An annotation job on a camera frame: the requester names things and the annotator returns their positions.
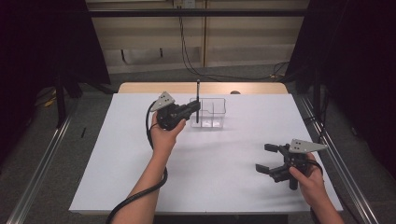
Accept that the black corrugated cable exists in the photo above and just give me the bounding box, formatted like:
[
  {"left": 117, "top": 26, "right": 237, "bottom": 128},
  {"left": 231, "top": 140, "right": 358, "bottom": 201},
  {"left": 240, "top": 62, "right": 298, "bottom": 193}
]
[{"left": 105, "top": 100, "right": 169, "bottom": 224}]

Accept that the person's right hand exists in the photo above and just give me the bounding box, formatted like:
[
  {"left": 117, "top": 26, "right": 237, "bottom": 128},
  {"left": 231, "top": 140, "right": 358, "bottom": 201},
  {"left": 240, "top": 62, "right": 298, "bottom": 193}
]
[{"left": 288, "top": 153, "right": 329, "bottom": 204}]

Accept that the white table board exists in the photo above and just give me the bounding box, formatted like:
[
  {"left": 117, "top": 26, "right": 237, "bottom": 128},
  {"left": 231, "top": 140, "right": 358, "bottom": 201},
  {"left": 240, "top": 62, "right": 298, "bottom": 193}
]
[{"left": 68, "top": 92, "right": 344, "bottom": 216}]

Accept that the aluminium floor rail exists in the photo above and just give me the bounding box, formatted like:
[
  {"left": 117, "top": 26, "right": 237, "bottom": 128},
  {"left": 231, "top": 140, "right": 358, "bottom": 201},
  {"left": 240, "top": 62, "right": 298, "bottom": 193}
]
[
  {"left": 5, "top": 92, "right": 80, "bottom": 224},
  {"left": 297, "top": 92, "right": 380, "bottom": 224}
]

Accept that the black curtain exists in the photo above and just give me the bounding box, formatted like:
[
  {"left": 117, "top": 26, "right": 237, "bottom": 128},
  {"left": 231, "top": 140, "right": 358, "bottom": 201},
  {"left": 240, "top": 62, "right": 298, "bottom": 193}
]
[
  {"left": 0, "top": 0, "right": 111, "bottom": 94},
  {"left": 285, "top": 0, "right": 396, "bottom": 178}
]

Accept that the black metal stand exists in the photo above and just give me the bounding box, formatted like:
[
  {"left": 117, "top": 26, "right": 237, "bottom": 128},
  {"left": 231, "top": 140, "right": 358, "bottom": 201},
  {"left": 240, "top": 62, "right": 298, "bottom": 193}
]
[{"left": 53, "top": 73, "right": 67, "bottom": 129}]

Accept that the clear plastic organizer box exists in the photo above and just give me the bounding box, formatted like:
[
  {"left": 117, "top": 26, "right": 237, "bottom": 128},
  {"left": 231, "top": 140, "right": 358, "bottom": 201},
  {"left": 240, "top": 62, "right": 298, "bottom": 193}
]
[{"left": 189, "top": 97, "right": 227, "bottom": 130}]

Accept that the thin black cable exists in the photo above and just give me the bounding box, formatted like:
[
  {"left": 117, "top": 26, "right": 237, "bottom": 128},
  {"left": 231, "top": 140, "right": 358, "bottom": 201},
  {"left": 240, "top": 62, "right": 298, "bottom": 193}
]
[
  {"left": 178, "top": 7, "right": 290, "bottom": 81},
  {"left": 177, "top": 7, "right": 290, "bottom": 82}
]

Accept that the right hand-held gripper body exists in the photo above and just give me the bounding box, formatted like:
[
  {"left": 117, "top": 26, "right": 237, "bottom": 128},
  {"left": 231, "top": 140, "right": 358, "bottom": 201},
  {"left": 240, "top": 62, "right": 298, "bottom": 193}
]
[{"left": 270, "top": 138, "right": 329, "bottom": 191}]

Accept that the yellow cable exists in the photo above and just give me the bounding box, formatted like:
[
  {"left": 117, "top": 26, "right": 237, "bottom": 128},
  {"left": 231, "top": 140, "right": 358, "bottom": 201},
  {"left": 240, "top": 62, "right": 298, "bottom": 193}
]
[{"left": 35, "top": 88, "right": 60, "bottom": 109}]

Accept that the person's left hand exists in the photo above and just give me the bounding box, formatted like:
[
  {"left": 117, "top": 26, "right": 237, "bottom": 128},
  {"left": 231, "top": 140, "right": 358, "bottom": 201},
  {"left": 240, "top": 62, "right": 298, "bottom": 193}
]
[{"left": 149, "top": 111, "right": 188, "bottom": 154}]

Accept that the wooden table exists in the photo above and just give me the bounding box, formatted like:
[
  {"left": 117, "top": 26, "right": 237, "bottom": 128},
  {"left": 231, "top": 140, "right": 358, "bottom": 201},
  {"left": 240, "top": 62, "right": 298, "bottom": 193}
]
[{"left": 117, "top": 81, "right": 290, "bottom": 95}]

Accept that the black pen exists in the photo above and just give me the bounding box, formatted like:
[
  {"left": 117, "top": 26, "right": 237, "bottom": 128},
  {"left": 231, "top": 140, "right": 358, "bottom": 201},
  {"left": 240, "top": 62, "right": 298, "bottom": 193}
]
[{"left": 195, "top": 78, "right": 201, "bottom": 124}]

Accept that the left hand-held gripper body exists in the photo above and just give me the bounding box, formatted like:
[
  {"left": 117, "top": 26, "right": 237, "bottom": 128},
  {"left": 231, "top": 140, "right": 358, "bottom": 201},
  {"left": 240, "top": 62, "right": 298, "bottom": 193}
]
[{"left": 149, "top": 91, "right": 190, "bottom": 132}]

